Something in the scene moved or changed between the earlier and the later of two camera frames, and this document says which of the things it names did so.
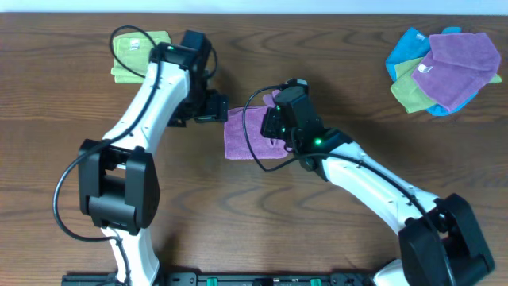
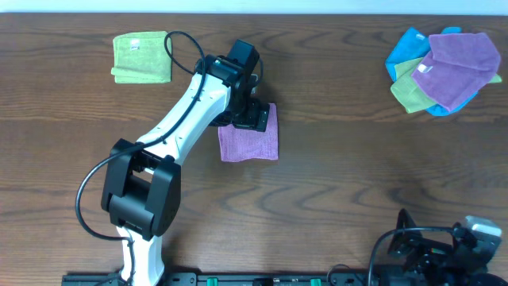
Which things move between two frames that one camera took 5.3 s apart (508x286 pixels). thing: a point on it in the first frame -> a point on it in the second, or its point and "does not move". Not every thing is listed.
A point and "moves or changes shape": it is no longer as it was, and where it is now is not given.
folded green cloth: (134, 50) does not move
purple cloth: (236, 145) moves or changes shape
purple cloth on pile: (457, 67) does not move
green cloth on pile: (409, 93) does not move
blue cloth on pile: (415, 45) does not move
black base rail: (218, 279) does not move
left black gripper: (217, 107) -> (249, 117)
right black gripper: (268, 129) -> (415, 246)
